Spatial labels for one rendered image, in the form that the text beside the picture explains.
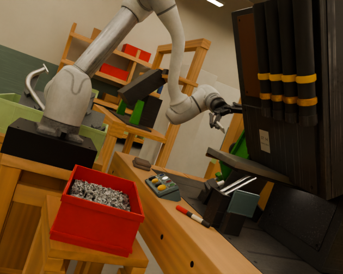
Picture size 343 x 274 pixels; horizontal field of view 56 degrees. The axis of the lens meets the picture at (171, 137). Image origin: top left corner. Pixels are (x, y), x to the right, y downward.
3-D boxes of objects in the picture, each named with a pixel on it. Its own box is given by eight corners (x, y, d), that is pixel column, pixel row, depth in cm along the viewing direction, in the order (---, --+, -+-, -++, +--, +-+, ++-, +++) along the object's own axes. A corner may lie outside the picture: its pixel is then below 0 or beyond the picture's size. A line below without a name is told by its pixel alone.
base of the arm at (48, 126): (37, 133, 119) (42, 119, 119) (33, 124, 139) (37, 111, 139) (85, 146, 128) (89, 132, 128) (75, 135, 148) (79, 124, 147)
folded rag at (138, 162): (149, 172, 147) (152, 166, 147) (133, 166, 146) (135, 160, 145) (147, 166, 157) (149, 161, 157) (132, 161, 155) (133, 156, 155)
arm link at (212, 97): (219, 89, 160) (224, 93, 155) (223, 105, 165) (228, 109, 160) (202, 97, 160) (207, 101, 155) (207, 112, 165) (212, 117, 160)
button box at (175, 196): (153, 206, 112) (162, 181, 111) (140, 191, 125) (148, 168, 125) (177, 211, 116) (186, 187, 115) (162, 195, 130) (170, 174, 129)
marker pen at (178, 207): (209, 228, 99) (211, 223, 99) (207, 228, 98) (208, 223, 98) (177, 209, 107) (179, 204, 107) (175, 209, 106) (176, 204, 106)
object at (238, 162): (232, 171, 87) (237, 161, 87) (204, 155, 102) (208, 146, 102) (328, 199, 104) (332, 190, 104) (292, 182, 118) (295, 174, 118)
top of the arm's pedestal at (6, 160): (-1, 164, 116) (2, 153, 116) (13, 144, 146) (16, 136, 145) (87, 185, 127) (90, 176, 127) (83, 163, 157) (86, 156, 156)
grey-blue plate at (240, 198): (221, 233, 98) (237, 190, 97) (218, 230, 100) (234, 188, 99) (245, 237, 102) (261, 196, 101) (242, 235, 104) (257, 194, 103)
